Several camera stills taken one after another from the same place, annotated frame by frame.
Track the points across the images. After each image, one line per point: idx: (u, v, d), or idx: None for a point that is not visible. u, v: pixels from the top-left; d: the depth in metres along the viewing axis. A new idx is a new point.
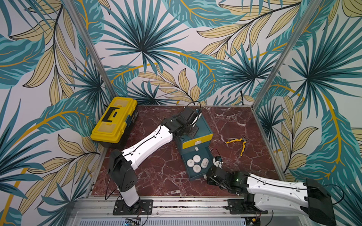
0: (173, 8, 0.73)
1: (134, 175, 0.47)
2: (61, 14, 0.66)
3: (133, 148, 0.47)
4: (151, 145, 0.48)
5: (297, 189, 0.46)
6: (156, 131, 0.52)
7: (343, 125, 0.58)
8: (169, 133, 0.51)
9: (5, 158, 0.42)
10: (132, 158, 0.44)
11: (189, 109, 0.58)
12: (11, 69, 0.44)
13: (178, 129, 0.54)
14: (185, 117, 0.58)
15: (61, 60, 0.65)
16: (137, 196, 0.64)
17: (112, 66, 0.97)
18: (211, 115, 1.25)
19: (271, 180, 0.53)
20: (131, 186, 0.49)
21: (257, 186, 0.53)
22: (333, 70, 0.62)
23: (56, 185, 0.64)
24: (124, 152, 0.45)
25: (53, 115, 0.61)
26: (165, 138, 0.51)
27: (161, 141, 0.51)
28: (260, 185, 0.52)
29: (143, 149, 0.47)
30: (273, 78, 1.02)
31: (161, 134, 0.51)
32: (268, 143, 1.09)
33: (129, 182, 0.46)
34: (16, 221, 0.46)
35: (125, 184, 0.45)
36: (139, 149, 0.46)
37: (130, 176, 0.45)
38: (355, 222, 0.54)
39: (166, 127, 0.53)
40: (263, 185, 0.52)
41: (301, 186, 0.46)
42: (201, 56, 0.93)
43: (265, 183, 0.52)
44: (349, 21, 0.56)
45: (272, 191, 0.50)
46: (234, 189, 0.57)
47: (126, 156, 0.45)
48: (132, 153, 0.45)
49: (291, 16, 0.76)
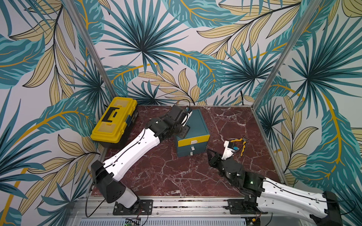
0: (173, 8, 0.73)
1: (120, 185, 0.45)
2: (61, 14, 0.66)
3: (115, 158, 0.43)
4: (135, 153, 0.44)
5: (316, 200, 0.46)
6: (140, 136, 0.47)
7: (343, 125, 0.58)
8: (154, 137, 0.47)
9: (5, 158, 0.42)
10: (114, 169, 0.41)
11: (177, 108, 0.53)
12: (11, 69, 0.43)
13: (164, 131, 0.49)
14: (173, 117, 0.53)
15: (61, 60, 0.65)
16: (135, 197, 0.64)
17: (113, 66, 0.97)
18: (211, 115, 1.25)
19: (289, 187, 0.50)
20: (119, 196, 0.47)
21: (274, 192, 0.50)
22: (333, 70, 0.62)
23: (56, 185, 0.64)
24: (106, 163, 0.42)
25: (53, 115, 0.61)
26: (150, 142, 0.47)
27: (146, 146, 0.47)
28: (277, 191, 0.50)
29: (127, 157, 0.43)
30: (273, 78, 1.02)
31: (146, 140, 0.46)
32: (268, 143, 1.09)
33: (117, 193, 0.45)
34: (16, 221, 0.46)
35: (112, 196, 0.43)
36: (121, 158, 0.43)
37: (115, 187, 0.42)
38: (355, 222, 0.54)
39: (151, 131, 0.48)
40: (280, 192, 0.50)
41: (321, 197, 0.46)
42: (201, 56, 0.93)
43: (283, 190, 0.50)
44: (349, 21, 0.56)
45: (289, 199, 0.48)
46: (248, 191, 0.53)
47: (107, 167, 0.41)
48: (114, 164, 0.42)
49: (291, 16, 0.76)
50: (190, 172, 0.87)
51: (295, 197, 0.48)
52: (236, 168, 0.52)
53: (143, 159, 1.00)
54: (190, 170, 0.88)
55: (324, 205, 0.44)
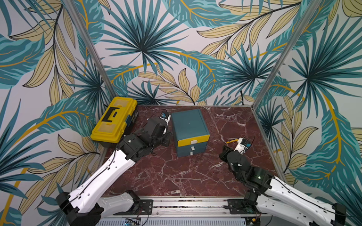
0: (173, 8, 0.73)
1: (93, 215, 0.41)
2: (61, 13, 0.66)
3: (81, 189, 0.39)
4: (103, 181, 0.40)
5: (324, 209, 0.44)
6: (111, 160, 0.42)
7: (343, 124, 0.58)
8: (125, 161, 0.42)
9: (5, 158, 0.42)
10: (79, 203, 0.37)
11: (153, 121, 0.47)
12: (11, 69, 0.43)
13: (139, 150, 0.44)
14: (149, 132, 0.48)
15: (61, 60, 0.65)
16: (130, 200, 0.62)
17: (113, 66, 0.97)
18: (211, 115, 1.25)
19: (297, 190, 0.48)
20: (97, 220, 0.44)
21: (281, 192, 0.49)
22: (333, 70, 0.62)
23: (55, 185, 0.64)
24: (71, 196, 0.38)
25: (53, 115, 0.61)
26: (121, 167, 0.42)
27: (117, 172, 0.42)
28: (285, 192, 0.48)
29: (94, 188, 0.39)
30: (273, 78, 1.02)
31: (116, 165, 0.42)
32: (268, 143, 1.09)
33: (90, 221, 0.41)
34: (16, 221, 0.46)
35: (86, 224, 0.40)
36: (87, 189, 0.39)
37: (86, 218, 0.39)
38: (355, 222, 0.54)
39: (123, 153, 0.43)
40: (288, 193, 0.48)
41: (329, 208, 0.44)
42: (201, 56, 0.93)
43: (290, 192, 0.48)
44: (349, 21, 0.56)
45: (296, 203, 0.46)
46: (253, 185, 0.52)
47: (72, 201, 0.37)
48: (80, 196, 0.38)
49: (291, 16, 0.76)
50: (190, 172, 0.87)
51: (303, 202, 0.46)
52: (238, 158, 0.54)
53: (143, 159, 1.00)
54: (190, 170, 0.88)
55: (332, 216, 0.43)
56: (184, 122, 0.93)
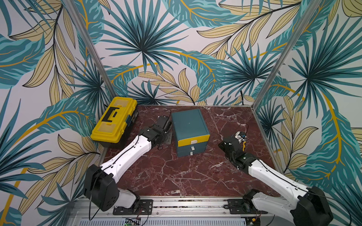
0: (173, 8, 0.73)
1: (116, 190, 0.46)
2: (61, 13, 0.66)
3: (112, 161, 0.45)
4: (131, 155, 0.48)
5: (296, 187, 0.46)
6: (135, 141, 0.52)
7: (343, 125, 0.58)
8: (147, 142, 0.53)
9: (5, 158, 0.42)
10: (113, 170, 0.43)
11: (163, 118, 0.61)
12: (11, 69, 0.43)
13: (155, 137, 0.56)
14: (160, 125, 0.61)
15: (61, 60, 0.65)
16: (134, 196, 0.64)
17: (113, 65, 0.96)
18: (211, 115, 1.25)
19: (275, 171, 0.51)
20: (111, 203, 0.45)
21: (259, 170, 0.54)
22: (333, 70, 0.62)
23: (55, 185, 0.64)
24: (103, 165, 0.44)
25: (53, 115, 0.61)
26: (144, 146, 0.52)
27: (141, 149, 0.51)
28: (263, 169, 0.54)
29: (124, 160, 0.46)
30: (273, 78, 1.02)
31: (140, 144, 0.51)
32: (268, 143, 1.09)
33: (110, 199, 0.44)
34: (16, 221, 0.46)
35: (107, 201, 0.42)
36: (119, 161, 0.45)
37: (112, 191, 0.43)
38: (355, 222, 0.54)
39: (144, 137, 0.54)
40: (265, 171, 0.53)
41: (301, 186, 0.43)
42: (201, 56, 0.93)
43: (267, 171, 0.53)
44: (349, 21, 0.56)
45: (270, 180, 0.50)
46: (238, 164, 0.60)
47: (106, 169, 0.43)
48: (112, 166, 0.44)
49: (291, 16, 0.76)
50: (190, 172, 0.87)
51: (276, 179, 0.49)
52: (232, 140, 0.63)
53: (143, 159, 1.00)
54: (190, 170, 0.88)
55: (301, 193, 0.44)
56: (184, 122, 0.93)
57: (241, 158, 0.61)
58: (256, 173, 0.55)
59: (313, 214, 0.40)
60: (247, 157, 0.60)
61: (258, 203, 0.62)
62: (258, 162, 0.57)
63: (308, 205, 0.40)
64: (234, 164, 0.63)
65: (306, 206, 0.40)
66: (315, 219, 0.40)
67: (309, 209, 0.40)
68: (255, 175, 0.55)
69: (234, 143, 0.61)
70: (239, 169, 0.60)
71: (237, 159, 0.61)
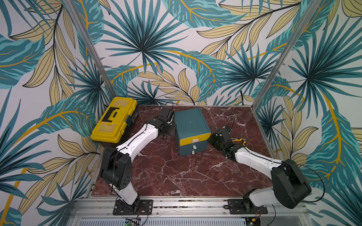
0: (173, 8, 0.73)
1: (131, 170, 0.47)
2: (61, 13, 0.66)
3: (126, 143, 0.50)
4: (142, 139, 0.53)
5: (271, 161, 0.51)
6: (143, 128, 0.57)
7: (343, 125, 0.58)
8: (155, 128, 0.58)
9: (5, 158, 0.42)
10: (128, 151, 0.47)
11: (166, 108, 0.67)
12: (11, 69, 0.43)
13: (161, 125, 0.61)
14: (164, 115, 0.67)
15: (61, 60, 0.65)
16: (135, 195, 0.65)
17: (113, 66, 0.97)
18: (211, 115, 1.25)
19: (258, 153, 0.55)
20: (127, 182, 0.50)
21: (243, 153, 0.60)
22: (333, 70, 0.62)
23: (55, 185, 0.64)
24: (119, 147, 0.48)
25: (53, 115, 0.61)
26: (152, 133, 0.57)
27: (150, 135, 0.57)
28: (246, 152, 0.60)
29: (136, 142, 0.51)
30: (273, 78, 1.02)
31: (149, 130, 0.57)
32: (268, 143, 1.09)
33: (126, 178, 0.48)
34: (16, 221, 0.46)
35: (123, 180, 0.47)
36: (132, 143, 0.50)
37: (128, 171, 0.47)
38: (355, 222, 0.54)
39: (151, 125, 0.59)
40: (247, 154, 0.59)
41: (276, 159, 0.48)
42: (201, 56, 0.93)
43: (250, 153, 0.58)
44: (349, 21, 0.56)
45: (252, 160, 0.55)
46: (227, 152, 0.66)
47: (121, 149, 0.47)
48: (127, 147, 0.49)
49: (291, 16, 0.76)
50: (190, 172, 0.87)
51: (256, 158, 0.55)
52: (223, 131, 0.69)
53: (143, 159, 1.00)
54: (190, 170, 0.88)
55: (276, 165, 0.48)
56: (184, 121, 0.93)
57: (229, 148, 0.67)
58: (241, 157, 0.60)
59: (284, 181, 0.44)
60: (234, 146, 0.67)
61: (254, 198, 0.63)
62: (243, 149, 0.63)
63: (280, 173, 0.45)
64: (223, 153, 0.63)
65: (278, 174, 0.44)
66: (287, 185, 0.44)
67: (280, 175, 0.44)
68: (241, 160, 0.61)
69: (225, 134, 0.68)
70: (227, 158, 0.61)
71: (226, 149, 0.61)
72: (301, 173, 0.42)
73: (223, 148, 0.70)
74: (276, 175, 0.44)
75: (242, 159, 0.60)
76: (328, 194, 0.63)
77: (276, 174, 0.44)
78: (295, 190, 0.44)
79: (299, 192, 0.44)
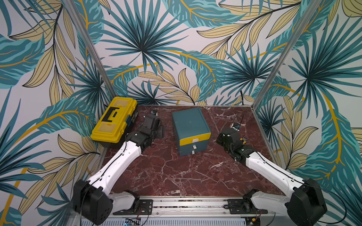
0: (173, 8, 0.73)
1: (110, 201, 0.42)
2: (61, 13, 0.66)
3: (101, 173, 0.43)
4: (120, 164, 0.46)
5: (292, 179, 0.45)
6: (123, 149, 0.50)
7: (343, 124, 0.58)
8: (136, 146, 0.51)
9: (5, 158, 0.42)
10: (102, 183, 0.41)
11: (149, 118, 0.58)
12: (11, 69, 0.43)
13: (144, 141, 0.54)
14: (148, 126, 0.58)
15: (61, 60, 0.65)
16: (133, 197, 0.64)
17: (113, 65, 0.96)
18: (211, 115, 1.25)
19: (273, 163, 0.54)
20: (107, 216, 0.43)
21: (257, 161, 0.54)
22: (333, 70, 0.62)
23: (55, 185, 0.64)
24: (91, 180, 0.41)
25: (53, 115, 0.61)
26: (134, 152, 0.51)
27: (130, 157, 0.50)
28: (260, 161, 0.54)
29: (112, 170, 0.44)
30: (273, 78, 1.02)
31: (129, 150, 0.50)
32: (268, 143, 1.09)
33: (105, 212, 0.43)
34: (16, 221, 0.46)
35: (100, 215, 0.41)
36: (107, 172, 0.43)
37: (105, 203, 0.42)
38: (355, 222, 0.54)
39: (133, 141, 0.52)
40: (262, 163, 0.53)
41: (298, 178, 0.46)
42: (201, 56, 0.93)
43: (265, 162, 0.53)
44: (349, 21, 0.56)
45: (267, 171, 0.50)
46: (235, 154, 0.61)
47: (94, 183, 0.41)
48: (101, 178, 0.42)
49: (291, 15, 0.76)
50: (190, 172, 0.87)
51: (272, 170, 0.50)
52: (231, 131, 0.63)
53: (143, 159, 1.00)
54: (190, 170, 0.88)
55: (298, 185, 0.44)
56: (185, 121, 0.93)
57: (238, 150, 0.61)
58: (254, 165, 0.55)
59: (307, 205, 0.40)
60: (245, 149, 0.60)
61: (256, 201, 0.62)
62: (256, 154, 0.57)
63: (304, 198, 0.40)
64: (231, 156, 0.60)
65: (302, 199, 0.40)
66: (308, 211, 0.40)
67: (303, 199, 0.40)
68: (253, 167, 0.55)
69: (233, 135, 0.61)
70: (237, 161, 0.60)
71: (235, 151, 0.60)
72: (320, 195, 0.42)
73: (231, 150, 0.66)
74: (300, 200, 0.40)
75: (254, 166, 0.55)
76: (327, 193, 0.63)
77: (301, 200, 0.40)
78: (314, 213, 0.42)
79: (316, 216, 0.42)
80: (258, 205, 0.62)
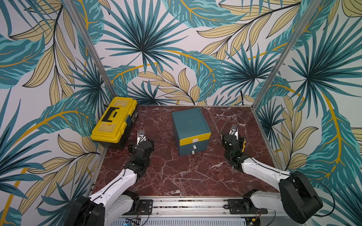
0: (173, 8, 0.73)
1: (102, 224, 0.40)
2: (61, 14, 0.66)
3: (101, 191, 0.47)
4: (119, 186, 0.51)
5: (279, 173, 0.50)
6: (121, 173, 0.56)
7: (343, 125, 0.58)
8: (133, 173, 0.57)
9: (5, 158, 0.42)
10: (103, 200, 0.44)
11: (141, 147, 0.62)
12: (11, 69, 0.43)
13: (140, 170, 0.61)
14: (140, 157, 0.63)
15: (61, 60, 0.65)
16: (131, 199, 0.63)
17: (113, 65, 0.96)
18: (211, 115, 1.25)
19: (263, 163, 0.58)
20: None
21: (250, 164, 0.59)
22: (333, 70, 0.62)
23: (55, 185, 0.64)
24: (92, 197, 0.44)
25: (53, 115, 0.61)
26: (131, 178, 0.56)
27: (128, 181, 0.55)
28: (253, 163, 0.59)
29: (112, 190, 0.48)
30: (273, 78, 1.02)
31: (127, 175, 0.56)
32: (268, 143, 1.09)
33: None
34: (16, 221, 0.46)
35: None
36: (107, 191, 0.47)
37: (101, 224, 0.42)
38: (355, 222, 0.54)
39: (128, 171, 0.58)
40: (254, 165, 0.58)
41: (283, 172, 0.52)
42: (201, 56, 0.93)
43: (257, 164, 0.58)
44: (349, 21, 0.56)
45: (259, 171, 0.55)
46: (234, 162, 0.66)
47: (95, 200, 0.44)
48: (102, 196, 0.45)
49: (291, 16, 0.76)
50: (190, 172, 0.87)
51: (263, 169, 0.54)
52: (231, 140, 0.67)
53: None
54: (190, 170, 0.88)
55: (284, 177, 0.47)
56: (185, 121, 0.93)
57: (236, 158, 0.66)
58: (249, 169, 0.59)
59: (293, 192, 0.43)
60: (242, 157, 0.66)
61: (255, 200, 0.62)
62: (250, 159, 0.63)
63: (289, 186, 0.43)
64: (230, 162, 0.69)
65: (287, 187, 0.43)
66: (297, 198, 0.42)
67: (289, 188, 0.43)
68: (248, 171, 0.60)
69: (234, 144, 0.64)
70: (234, 167, 0.66)
71: (234, 159, 0.66)
72: (310, 187, 0.44)
73: (230, 158, 0.68)
74: (285, 188, 0.43)
75: (249, 170, 0.59)
76: (328, 194, 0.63)
77: (286, 187, 0.43)
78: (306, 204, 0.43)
79: (310, 206, 0.42)
80: (256, 204, 0.63)
